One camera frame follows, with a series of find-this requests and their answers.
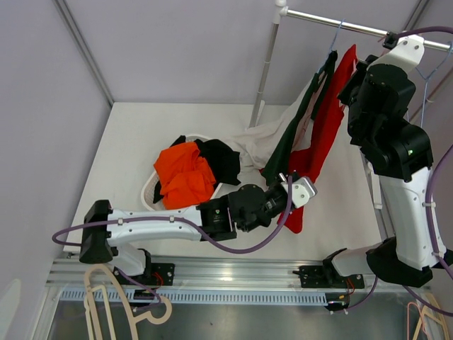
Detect white t shirt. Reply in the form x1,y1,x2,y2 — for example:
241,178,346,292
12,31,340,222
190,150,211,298
223,86,321,169

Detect dark green t shirt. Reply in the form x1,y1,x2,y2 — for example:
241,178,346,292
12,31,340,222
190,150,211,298
261,51,338,186

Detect hangers pile bottom right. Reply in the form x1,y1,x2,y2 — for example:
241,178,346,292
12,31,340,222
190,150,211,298
406,302,451,340

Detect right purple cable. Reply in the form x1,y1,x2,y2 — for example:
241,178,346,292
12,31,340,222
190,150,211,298
353,25,453,318

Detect red t shirt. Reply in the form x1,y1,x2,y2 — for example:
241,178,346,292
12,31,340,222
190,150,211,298
275,44,358,235

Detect black t shirt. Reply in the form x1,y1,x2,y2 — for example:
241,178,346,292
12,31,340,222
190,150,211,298
152,134,241,205

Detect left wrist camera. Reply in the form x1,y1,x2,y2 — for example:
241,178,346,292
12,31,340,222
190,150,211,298
278,172,318,209

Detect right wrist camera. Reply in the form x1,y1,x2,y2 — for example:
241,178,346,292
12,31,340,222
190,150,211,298
368,32,425,74

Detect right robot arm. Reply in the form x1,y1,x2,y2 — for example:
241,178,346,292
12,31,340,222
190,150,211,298
322,55,452,288

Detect orange t shirt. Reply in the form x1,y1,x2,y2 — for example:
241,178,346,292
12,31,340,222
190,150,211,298
154,142,216,210

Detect beige hanger on floor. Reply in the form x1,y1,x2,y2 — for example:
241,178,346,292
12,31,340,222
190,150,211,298
84,264,173,339

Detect light blue wire hanger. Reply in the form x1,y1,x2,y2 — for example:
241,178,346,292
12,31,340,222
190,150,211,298
406,41,452,127

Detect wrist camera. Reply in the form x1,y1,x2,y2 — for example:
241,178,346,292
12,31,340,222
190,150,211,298
368,32,425,74
278,172,318,209

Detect metal clothes rack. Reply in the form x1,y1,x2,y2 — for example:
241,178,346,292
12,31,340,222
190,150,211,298
243,0,453,210

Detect aluminium mounting rail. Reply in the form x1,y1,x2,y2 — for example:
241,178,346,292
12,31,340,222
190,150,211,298
45,254,412,306

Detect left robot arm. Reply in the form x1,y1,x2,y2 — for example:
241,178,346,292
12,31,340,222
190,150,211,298
79,182,295,284

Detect white perforated plastic basket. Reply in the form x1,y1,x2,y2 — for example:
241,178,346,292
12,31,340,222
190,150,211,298
142,135,227,210

